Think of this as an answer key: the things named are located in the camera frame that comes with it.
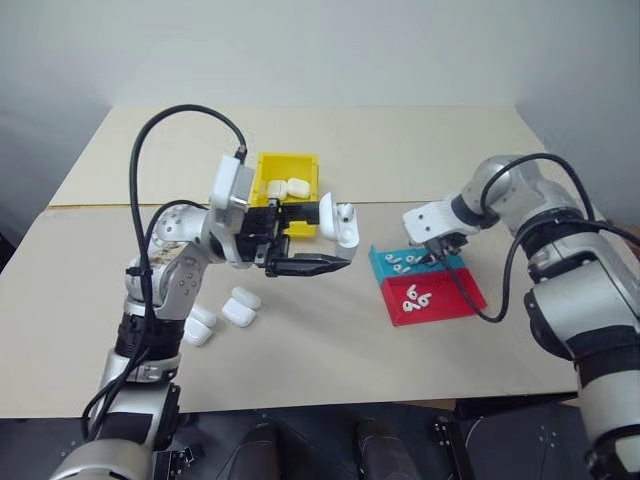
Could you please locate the black metal bracket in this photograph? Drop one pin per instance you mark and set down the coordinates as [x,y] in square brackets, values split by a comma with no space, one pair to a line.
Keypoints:
[450,447]

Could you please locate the white earbud case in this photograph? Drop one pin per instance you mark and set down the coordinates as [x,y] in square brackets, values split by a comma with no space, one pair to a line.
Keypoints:
[197,333]
[276,190]
[246,297]
[345,240]
[298,188]
[204,316]
[238,313]

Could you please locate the yellow plastic bin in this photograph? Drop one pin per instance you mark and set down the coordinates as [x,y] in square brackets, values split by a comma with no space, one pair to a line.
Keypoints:
[287,167]

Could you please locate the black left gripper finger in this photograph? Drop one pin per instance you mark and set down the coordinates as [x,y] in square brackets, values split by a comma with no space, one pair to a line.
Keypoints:
[300,214]
[310,265]

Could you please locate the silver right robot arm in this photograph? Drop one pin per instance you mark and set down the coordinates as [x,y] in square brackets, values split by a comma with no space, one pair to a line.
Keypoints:
[575,280]

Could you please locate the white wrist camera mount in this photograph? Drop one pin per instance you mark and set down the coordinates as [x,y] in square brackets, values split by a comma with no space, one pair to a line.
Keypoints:
[225,180]
[430,217]

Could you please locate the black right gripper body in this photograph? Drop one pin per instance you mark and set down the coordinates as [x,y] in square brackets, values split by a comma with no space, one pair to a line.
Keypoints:
[450,241]

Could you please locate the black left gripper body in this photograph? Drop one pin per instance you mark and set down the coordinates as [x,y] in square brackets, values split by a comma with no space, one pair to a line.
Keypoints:
[255,232]

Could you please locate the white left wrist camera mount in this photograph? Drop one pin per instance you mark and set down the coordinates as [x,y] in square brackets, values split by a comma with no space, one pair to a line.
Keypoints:
[225,180]

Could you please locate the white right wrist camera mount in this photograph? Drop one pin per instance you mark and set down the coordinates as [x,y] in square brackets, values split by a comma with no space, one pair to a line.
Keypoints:
[430,217]

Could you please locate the teal and red earbud tray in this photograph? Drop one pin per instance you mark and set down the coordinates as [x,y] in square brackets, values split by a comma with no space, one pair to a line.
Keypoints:
[440,300]

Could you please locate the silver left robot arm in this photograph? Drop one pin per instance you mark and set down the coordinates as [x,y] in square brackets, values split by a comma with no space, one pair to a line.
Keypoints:
[175,285]

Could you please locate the dark rounded shape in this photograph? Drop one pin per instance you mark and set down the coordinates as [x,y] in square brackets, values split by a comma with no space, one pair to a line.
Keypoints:
[385,452]
[255,452]

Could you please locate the closed white earbud case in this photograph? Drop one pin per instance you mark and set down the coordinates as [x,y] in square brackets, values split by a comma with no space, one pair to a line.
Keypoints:
[204,316]
[197,333]
[238,313]
[298,188]
[246,297]
[276,190]

